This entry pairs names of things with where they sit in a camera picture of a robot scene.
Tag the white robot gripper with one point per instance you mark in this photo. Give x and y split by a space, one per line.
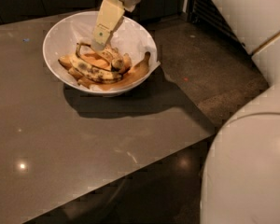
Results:
110 14

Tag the spotted banana with curved stem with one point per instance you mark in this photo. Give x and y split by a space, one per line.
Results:
115 60

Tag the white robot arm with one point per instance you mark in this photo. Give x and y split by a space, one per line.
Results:
241 175

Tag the white ceramic bowl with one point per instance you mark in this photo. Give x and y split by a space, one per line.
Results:
57 52

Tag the white paper bowl liner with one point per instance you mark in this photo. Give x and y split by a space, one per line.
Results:
85 82

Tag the yellow banana at right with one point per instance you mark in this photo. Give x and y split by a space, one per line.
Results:
141 69

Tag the long spotted yellow banana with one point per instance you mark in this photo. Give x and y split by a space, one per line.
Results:
94 73

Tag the small banana at left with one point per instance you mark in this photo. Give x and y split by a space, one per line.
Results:
64 61

